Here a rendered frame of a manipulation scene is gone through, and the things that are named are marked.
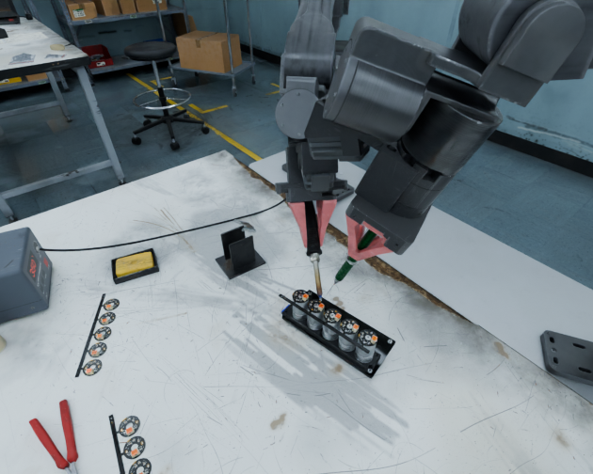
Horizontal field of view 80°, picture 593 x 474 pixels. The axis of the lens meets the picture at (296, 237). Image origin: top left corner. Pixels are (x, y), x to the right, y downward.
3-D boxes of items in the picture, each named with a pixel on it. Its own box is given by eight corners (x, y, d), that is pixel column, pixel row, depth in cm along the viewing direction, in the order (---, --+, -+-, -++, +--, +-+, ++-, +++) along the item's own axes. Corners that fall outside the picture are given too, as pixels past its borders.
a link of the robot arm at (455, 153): (383, 165, 28) (434, 86, 23) (380, 127, 32) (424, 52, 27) (458, 192, 29) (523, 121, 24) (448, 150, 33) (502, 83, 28)
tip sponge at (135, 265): (154, 252, 68) (152, 246, 67) (159, 271, 64) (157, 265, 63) (113, 264, 65) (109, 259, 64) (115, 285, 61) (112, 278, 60)
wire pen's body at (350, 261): (342, 285, 45) (382, 231, 37) (330, 277, 45) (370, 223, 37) (346, 276, 46) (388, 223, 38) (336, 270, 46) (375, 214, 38)
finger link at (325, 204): (339, 249, 52) (336, 184, 50) (290, 253, 51) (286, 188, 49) (330, 240, 58) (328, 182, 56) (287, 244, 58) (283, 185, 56)
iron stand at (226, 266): (255, 281, 67) (280, 239, 64) (216, 279, 60) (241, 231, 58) (241, 262, 71) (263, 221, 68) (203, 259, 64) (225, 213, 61)
